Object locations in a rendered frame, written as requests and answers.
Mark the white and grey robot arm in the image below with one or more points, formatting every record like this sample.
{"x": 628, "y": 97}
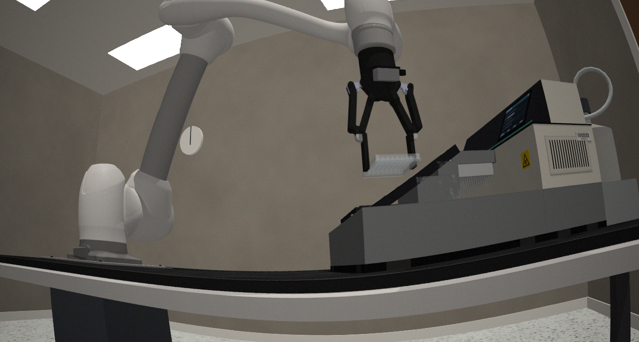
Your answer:
{"x": 110, "y": 211}

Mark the grey curved hose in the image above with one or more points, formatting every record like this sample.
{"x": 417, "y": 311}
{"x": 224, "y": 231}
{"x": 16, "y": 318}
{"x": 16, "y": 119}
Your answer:
{"x": 605, "y": 106}

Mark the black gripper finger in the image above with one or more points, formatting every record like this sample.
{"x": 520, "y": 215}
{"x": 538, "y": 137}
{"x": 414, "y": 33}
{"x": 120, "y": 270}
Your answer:
{"x": 410, "y": 128}
{"x": 359, "y": 131}

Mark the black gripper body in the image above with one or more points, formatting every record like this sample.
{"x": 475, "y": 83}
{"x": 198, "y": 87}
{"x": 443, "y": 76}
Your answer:
{"x": 370, "y": 57}

